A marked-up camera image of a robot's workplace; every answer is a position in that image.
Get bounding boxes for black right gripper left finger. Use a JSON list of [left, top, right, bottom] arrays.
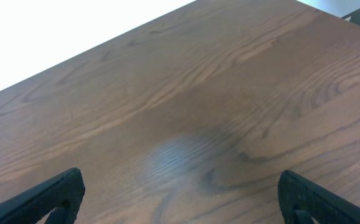
[[0, 167, 85, 224]]

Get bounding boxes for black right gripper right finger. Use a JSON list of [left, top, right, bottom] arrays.
[[277, 170, 360, 223]]

